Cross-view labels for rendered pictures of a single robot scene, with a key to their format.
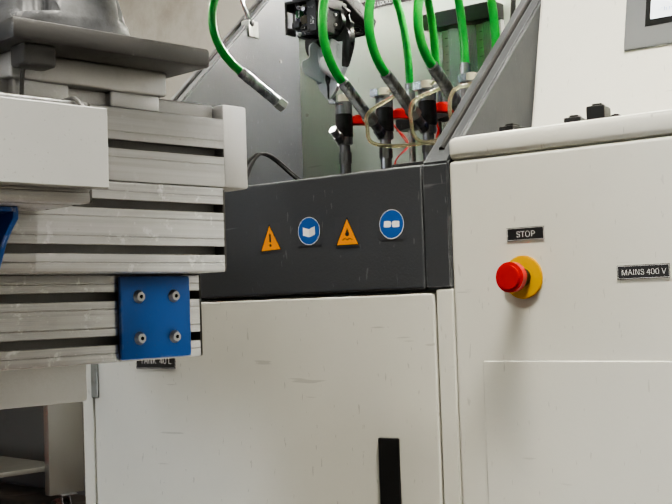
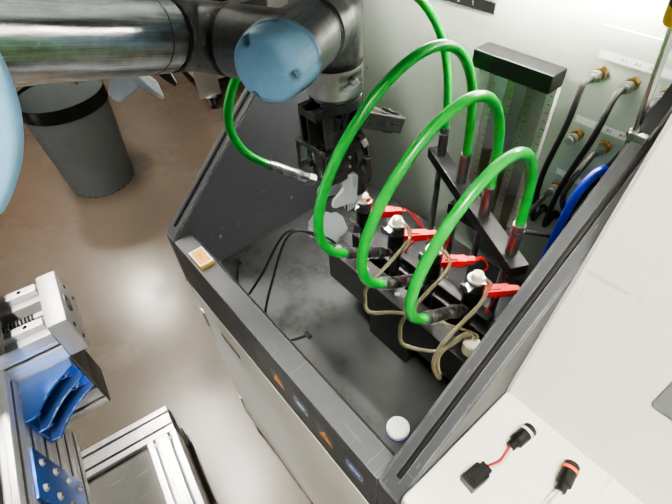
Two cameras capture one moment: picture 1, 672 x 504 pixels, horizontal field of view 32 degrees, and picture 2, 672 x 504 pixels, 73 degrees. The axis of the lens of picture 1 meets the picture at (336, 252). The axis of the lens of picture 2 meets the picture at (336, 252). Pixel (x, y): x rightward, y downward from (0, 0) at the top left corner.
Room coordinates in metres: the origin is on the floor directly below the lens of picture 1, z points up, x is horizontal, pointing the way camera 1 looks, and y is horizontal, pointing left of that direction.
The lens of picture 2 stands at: (1.27, -0.14, 1.61)
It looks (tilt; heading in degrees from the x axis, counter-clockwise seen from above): 46 degrees down; 16
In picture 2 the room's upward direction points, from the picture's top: 4 degrees counter-clockwise
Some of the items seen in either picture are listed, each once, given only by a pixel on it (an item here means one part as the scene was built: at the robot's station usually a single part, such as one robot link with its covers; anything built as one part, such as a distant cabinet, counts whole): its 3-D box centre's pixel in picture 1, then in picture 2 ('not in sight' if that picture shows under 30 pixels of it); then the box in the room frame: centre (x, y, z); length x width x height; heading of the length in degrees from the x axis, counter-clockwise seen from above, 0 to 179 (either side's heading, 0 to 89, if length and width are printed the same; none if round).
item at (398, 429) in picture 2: not in sight; (397, 428); (1.59, -0.13, 0.84); 0.04 x 0.04 x 0.01
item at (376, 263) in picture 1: (251, 241); (270, 352); (1.67, 0.12, 0.87); 0.62 x 0.04 x 0.16; 53
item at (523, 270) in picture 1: (515, 277); not in sight; (1.37, -0.21, 0.80); 0.05 x 0.04 x 0.05; 53
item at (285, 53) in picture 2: not in sight; (276, 47); (1.73, 0.05, 1.41); 0.11 x 0.11 x 0.08; 79
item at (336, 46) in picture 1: (329, 67); (345, 196); (1.81, 0.00, 1.15); 0.06 x 0.03 x 0.09; 143
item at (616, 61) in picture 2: not in sight; (600, 145); (1.93, -0.37, 1.20); 0.13 x 0.03 x 0.31; 53
